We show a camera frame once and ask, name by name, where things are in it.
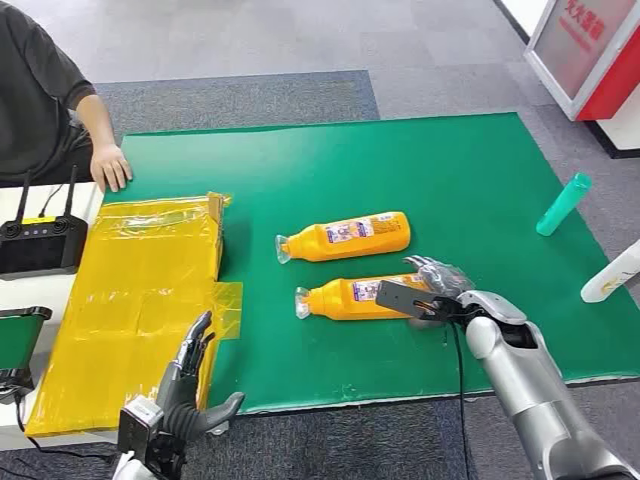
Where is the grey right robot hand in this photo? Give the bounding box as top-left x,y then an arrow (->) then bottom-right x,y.
374,254 -> 475,325

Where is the person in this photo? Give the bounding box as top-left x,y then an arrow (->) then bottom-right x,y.
0,0 -> 97,189

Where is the green table mat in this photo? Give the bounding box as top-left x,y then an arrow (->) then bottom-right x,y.
103,111 -> 640,416

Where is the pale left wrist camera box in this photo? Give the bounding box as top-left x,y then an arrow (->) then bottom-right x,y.
118,396 -> 164,466

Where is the black tablet with green screen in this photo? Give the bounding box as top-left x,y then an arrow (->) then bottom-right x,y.
0,305 -> 54,406

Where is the black remote controller with antennas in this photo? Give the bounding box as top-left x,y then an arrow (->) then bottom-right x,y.
0,164 -> 90,281

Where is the yellow taped cardboard box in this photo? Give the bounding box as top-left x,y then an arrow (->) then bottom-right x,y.
24,191 -> 245,439

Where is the teal plastic bottle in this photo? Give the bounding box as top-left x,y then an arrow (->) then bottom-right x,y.
535,172 -> 593,238

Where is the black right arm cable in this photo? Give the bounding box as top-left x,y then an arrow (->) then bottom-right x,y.
450,321 -> 473,480

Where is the orange bottle with label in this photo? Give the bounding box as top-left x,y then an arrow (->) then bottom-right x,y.
294,272 -> 437,323
274,211 -> 412,266

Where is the white plastic bottle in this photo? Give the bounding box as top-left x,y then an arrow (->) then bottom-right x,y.
580,239 -> 640,305

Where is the black tablet cable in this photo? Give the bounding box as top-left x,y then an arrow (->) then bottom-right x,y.
13,392 -> 119,462

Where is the white platform with black edge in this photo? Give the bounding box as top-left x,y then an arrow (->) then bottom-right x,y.
583,82 -> 640,161

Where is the person's hand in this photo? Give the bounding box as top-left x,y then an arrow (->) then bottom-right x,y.
89,141 -> 134,195

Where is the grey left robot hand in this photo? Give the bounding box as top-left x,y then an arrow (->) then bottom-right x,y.
156,310 -> 246,441

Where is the red and white cabinet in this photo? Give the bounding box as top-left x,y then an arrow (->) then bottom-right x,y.
523,0 -> 640,123

